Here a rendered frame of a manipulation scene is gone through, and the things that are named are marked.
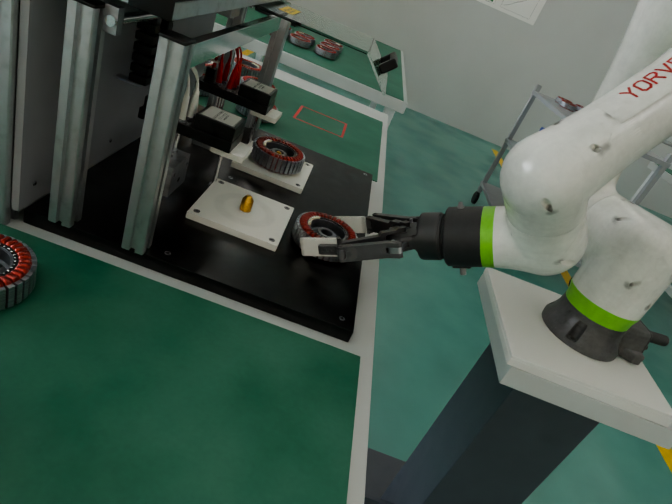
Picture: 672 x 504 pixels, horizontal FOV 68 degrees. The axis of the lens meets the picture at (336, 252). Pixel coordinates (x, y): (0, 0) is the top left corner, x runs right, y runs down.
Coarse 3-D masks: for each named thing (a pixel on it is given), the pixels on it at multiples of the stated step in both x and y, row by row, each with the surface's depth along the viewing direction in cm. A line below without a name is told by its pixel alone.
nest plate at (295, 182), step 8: (248, 144) 109; (248, 160) 102; (240, 168) 99; (248, 168) 99; (256, 168) 100; (264, 168) 101; (304, 168) 109; (256, 176) 99; (264, 176) 99; (272, 176) 100; (280, 176) 101; (288, 176) 102; (296, 176) 104; (304, 176) 105; (280, 184) 100; (288, 184) 99; (296, 184) 100; (304, 184) 102; (296, 192) 100
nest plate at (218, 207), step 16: (208, 192) 85; (224, 192) 87; (240, 192) 89; (192, 208) 79; (208, 208) 80; (224, 208) 82; (256, 208) 86; (272, 208) 88; (288, 208) 90; (208, 224) 78; (224, 224) 78; (240, 224) 80; (256, 224) 82; (272, 224) 84; (256, 240) 78; (272, 240) 79
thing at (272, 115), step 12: (204, 84) 96; (216, 84) 97; (240, 84) 95; (252, 84) 97; (264, 84) 101; (216, 96) 97; (228, 96) 96; (240, 96) 96; (252, 96) 96; (264, 96) 96; (252, 108) 97; (264, 108) 97; (276, 120) 99
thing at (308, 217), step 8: (304, 216) 85; (312, 216) 86; (320, 216) 88; (328, 216) 88; (296, 224) 83; (304, 224) 83; (312, 224) 86; (320, 224) 88; (328, 224) 88; (336, 224) 88; (344, 224) 88; (296, 232) 82; (304, 232) 81; (312, 232) 81; (320, 232) 84; (328, 232) 86; (336, 232) 88; (344, 232) 86; (352, 232) 86; (296, 240) 83; (320, 256) 81; (328, 256) 81
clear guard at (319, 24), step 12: (276, 12) 87; (300, 12) 99; (312, 12) 106; (300, 24) 87; (312, 24) 91; (324, 24) 97; (336, 24) 104; (324, 36) 88; (336, 36) 90; (348, 36) 96; (360, 36) 102; (360, 48) 88; (372, 48) 96; (372, 60) 89; (384, 84) 96
